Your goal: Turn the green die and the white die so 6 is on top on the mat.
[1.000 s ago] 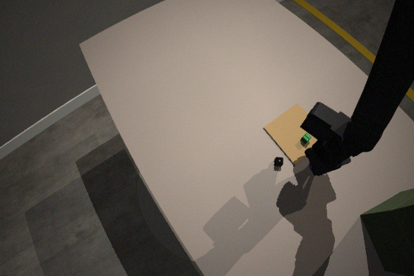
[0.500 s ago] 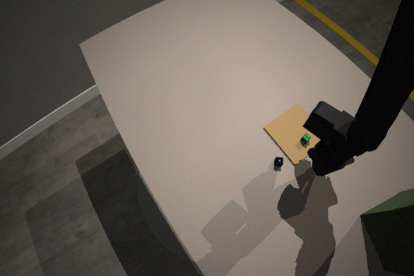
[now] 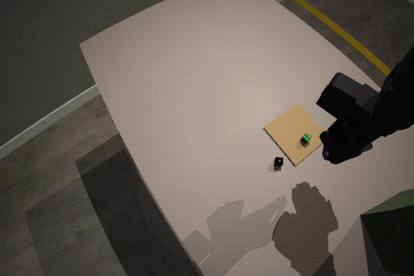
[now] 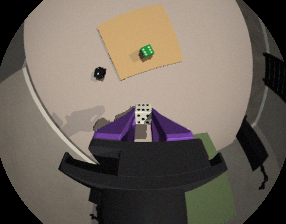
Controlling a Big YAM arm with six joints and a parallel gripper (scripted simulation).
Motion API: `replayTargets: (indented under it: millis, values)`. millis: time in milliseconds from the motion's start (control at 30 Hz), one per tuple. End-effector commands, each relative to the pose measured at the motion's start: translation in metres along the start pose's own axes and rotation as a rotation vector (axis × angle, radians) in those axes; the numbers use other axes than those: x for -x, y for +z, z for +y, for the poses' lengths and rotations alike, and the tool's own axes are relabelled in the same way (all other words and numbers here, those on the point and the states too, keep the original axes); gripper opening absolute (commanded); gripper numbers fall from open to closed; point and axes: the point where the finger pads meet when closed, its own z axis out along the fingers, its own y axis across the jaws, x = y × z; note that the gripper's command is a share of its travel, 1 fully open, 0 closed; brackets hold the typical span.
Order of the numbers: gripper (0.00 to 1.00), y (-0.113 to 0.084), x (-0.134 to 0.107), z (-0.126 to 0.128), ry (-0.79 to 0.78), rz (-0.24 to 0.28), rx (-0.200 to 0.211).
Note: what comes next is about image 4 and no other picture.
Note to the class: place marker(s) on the green die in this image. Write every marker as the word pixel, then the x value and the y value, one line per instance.
pixel 147 50

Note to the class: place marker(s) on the tan mat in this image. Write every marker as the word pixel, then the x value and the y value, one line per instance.
pixel 125 34

